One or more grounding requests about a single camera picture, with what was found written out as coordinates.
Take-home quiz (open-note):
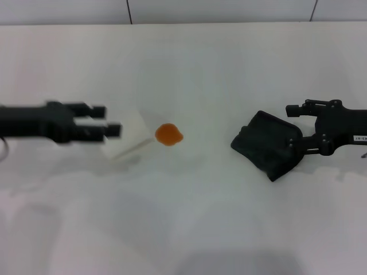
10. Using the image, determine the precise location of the white paper cup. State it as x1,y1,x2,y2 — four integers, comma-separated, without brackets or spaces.
101,110,157,167

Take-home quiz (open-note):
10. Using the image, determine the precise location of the brown water stain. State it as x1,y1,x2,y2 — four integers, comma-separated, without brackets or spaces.
155,123,184,147

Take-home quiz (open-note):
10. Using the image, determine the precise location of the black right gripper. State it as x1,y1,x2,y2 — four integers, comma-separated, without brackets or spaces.
286,99,367,155

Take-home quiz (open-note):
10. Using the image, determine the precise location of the dark blue rag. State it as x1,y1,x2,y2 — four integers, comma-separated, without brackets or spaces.
230,110,304,183

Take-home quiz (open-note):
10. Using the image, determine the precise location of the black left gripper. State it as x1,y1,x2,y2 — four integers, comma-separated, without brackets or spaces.
0,100,123,146

